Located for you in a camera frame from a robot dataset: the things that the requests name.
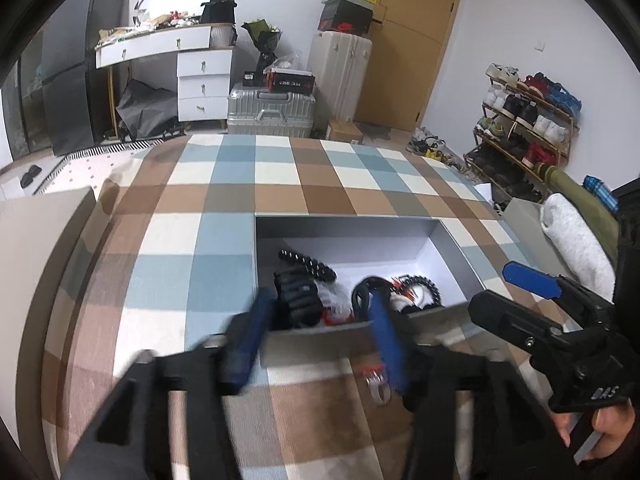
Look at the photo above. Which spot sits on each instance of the striped floor mat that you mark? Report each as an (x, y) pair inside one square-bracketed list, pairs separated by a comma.
[(115, 147)]

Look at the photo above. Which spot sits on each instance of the clear hair clip red trim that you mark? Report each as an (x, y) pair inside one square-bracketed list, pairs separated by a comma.
[(336, 302), (376, 385)]

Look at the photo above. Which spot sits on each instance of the white fleece blanket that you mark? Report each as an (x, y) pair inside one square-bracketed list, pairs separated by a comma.
[(575, 245)]

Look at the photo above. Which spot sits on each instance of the person's right forearm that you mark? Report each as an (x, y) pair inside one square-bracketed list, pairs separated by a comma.
[(620, 462)]

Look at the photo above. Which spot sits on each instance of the clear plastic bag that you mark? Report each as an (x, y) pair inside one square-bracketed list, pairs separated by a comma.
[(289, 61)]

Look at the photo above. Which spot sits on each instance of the wooden wardrobe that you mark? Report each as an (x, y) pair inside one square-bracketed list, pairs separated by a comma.
[(410, 45)]

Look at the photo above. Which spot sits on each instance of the grey crumpled cloth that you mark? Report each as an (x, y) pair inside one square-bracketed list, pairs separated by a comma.
[(147, 107)]

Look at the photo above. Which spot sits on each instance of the blue plaid cloth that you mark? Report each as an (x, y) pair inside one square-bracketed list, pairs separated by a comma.
[(600, 191)]

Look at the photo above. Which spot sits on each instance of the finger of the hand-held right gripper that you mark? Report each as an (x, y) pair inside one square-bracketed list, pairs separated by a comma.
[(510, 320), (530, 280)]

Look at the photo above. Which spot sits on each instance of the dark wrapped flower bouquet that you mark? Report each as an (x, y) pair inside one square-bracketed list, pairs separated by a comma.
[(265, 37)]

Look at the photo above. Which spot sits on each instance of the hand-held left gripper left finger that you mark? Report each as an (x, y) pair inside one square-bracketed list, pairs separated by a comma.
[(247, 340)]

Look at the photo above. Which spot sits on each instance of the loose shoes group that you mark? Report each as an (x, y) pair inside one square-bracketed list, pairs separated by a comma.
[(430, 147)]

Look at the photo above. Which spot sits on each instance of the large black hair claw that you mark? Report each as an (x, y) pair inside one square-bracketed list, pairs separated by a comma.
[(297, 300)]

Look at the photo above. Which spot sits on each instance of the white dressing table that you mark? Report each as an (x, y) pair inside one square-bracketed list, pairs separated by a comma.
[(202, 65)]

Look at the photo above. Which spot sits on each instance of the silver cardboard box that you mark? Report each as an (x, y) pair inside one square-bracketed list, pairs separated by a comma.
[(350, 240)]

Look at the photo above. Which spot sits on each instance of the white suitcase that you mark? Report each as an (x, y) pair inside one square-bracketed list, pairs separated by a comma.
[(340, 75)]

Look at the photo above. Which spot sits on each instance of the black bag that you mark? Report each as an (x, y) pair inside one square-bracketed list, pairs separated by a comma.
[(222, 2)]

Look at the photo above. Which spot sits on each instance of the green rolled mat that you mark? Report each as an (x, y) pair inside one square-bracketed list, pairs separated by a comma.
[(580, 200)]

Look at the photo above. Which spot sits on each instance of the black red shoe box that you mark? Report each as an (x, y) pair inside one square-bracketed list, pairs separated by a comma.
[(345, 17)]

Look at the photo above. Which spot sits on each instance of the brown cardboard box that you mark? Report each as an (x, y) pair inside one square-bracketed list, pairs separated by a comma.
[(345, 131)]

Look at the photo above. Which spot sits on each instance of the checked blanket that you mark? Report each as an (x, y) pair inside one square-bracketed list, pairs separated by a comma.
[(165, 260)]

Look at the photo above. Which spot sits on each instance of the collection of shoes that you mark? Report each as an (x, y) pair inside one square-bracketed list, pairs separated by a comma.
[(525, 110)]

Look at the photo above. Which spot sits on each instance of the grey box lid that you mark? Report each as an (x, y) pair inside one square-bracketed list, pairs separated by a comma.
[(522, 217)]

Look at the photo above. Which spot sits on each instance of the dark tall cabinet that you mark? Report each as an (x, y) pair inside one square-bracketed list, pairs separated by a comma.
[(70, 70)]

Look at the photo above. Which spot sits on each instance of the person's right hand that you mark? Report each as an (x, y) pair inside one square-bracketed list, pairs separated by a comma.
[(615, 425)]

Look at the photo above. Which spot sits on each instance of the black box red label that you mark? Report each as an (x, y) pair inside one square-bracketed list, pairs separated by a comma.
[(290, 81)]

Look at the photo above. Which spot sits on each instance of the small black hair claw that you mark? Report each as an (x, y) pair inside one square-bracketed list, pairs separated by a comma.
[(367, 290)]

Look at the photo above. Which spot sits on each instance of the small black box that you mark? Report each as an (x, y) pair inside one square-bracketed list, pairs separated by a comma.
[(252, 79)]

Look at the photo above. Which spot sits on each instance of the pile of small clutter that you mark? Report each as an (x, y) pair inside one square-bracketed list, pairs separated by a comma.
[(150, 22)]

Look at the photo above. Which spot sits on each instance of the silver suitcase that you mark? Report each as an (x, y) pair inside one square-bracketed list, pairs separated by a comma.
[(270, 112)]

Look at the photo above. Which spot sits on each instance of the white ribbed container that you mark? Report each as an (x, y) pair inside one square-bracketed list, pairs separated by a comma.
[(221, 36)]

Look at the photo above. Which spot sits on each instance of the wooden shoe rack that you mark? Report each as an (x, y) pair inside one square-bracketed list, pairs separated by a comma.
[(567, 120)]

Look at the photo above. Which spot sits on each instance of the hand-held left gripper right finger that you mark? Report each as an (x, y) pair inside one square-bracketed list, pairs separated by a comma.
[(390, 345)]

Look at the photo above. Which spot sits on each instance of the black slippers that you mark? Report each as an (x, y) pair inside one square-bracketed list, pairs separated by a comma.
[(30, 176)]

